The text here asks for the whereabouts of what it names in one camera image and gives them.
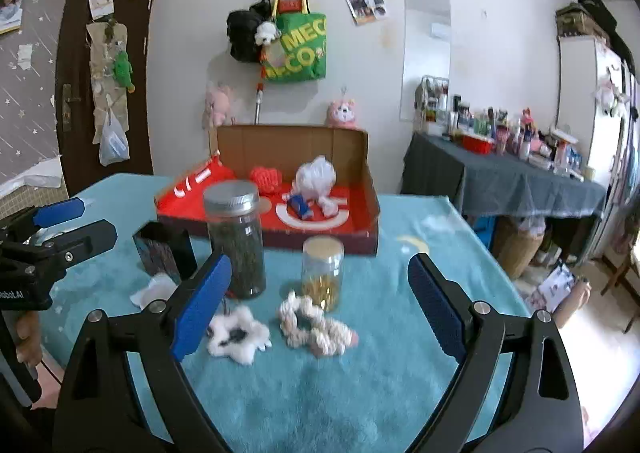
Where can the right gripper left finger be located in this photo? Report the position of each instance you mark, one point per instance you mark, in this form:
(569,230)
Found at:
(98,407)

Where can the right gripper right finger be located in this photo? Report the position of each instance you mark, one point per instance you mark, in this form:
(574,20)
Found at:
(513,389)

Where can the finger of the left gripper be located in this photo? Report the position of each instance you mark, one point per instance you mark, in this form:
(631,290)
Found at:
(59,253)
(19,227)

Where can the cream crochet scrunchie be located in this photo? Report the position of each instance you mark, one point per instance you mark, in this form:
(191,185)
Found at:
(303,324)

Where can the red foam net sleeve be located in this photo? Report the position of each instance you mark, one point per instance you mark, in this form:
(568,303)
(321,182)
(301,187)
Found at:
(267,180)

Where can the person's left hand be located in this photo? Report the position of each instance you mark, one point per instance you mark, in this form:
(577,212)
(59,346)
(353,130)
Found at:
(28,349)

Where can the white plastic bag on door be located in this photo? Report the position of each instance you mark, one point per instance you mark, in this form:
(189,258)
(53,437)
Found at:
(114,146)

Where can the white tissue piece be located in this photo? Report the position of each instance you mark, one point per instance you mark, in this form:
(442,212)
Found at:
(160,287)

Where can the colourful dark small box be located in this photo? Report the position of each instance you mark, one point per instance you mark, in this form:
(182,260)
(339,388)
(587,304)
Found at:
(164,249)

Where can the teal plush table cover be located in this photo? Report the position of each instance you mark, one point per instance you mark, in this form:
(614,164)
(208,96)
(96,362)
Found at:
(374,398)

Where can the wicker basket under table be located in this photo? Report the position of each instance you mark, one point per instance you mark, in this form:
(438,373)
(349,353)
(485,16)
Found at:
(513,247)

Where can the green plush on door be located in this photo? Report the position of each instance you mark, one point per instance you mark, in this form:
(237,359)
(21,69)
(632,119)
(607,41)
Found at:
(122,71)

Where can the brown wooden door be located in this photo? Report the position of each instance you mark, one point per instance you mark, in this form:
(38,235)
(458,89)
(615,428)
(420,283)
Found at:
(92,33)

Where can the tall tea leaf jar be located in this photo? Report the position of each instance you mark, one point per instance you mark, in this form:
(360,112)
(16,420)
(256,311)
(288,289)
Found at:
(234,230)

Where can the dark grey covered table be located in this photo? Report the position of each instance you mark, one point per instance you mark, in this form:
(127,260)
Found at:
(492,185)

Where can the small glass jar gold contents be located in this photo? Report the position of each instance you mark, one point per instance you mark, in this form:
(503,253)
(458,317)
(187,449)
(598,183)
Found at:
(322,271)

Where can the blue rolled sock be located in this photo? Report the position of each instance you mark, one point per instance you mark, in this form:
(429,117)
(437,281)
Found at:
(300,207)

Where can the red basin on table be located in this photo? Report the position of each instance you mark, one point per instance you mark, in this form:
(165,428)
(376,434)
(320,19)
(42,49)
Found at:
(477,144)

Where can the small white crochet piece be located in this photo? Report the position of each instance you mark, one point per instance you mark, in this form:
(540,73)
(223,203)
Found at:
(328,206)

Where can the open red cardboard box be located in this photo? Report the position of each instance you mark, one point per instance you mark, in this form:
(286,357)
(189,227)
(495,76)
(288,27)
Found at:
(269,156)

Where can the green tote bag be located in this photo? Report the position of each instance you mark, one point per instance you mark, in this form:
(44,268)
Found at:
(300,52)

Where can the white wardrobe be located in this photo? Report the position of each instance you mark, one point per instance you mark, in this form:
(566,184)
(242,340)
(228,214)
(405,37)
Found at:
(598,101)

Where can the pink plush behind box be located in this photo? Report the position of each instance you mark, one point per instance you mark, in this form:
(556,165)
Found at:
(341,114)

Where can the pink plush on wall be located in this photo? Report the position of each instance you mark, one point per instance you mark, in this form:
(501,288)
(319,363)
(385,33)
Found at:
(218,101)

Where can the black bag on wall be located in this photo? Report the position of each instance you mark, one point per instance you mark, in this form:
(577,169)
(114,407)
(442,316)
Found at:
(242,26)

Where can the white panda plush keychain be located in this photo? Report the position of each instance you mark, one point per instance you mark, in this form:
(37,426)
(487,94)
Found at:
(266,33)

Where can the wall mirror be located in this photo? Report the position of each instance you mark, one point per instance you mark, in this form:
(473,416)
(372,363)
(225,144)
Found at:
(427,58)

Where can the photo on wall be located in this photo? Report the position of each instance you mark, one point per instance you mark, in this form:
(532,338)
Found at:
(367,11)

